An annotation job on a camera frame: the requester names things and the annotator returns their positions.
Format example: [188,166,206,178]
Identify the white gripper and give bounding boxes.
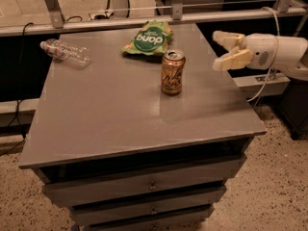
[213,31,308,71]

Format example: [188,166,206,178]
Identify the orange drink can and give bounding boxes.
[161,49,186,95]

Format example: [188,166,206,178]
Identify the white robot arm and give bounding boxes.
[213,31,308,81]

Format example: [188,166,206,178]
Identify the green dang snack bag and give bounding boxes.
[121,20,173,56]

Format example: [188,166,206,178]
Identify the grey drawer cabinet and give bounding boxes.
[19,25,266,231]

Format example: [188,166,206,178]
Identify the clear plastic water bottle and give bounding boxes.
[39,38,90,67]

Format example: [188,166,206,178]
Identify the white cable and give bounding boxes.
[247,6,281,103]

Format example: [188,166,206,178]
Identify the grey metal railing frame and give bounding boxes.
[0,0,308,37]

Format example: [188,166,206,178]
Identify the black cable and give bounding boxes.
[0,21,36,157]

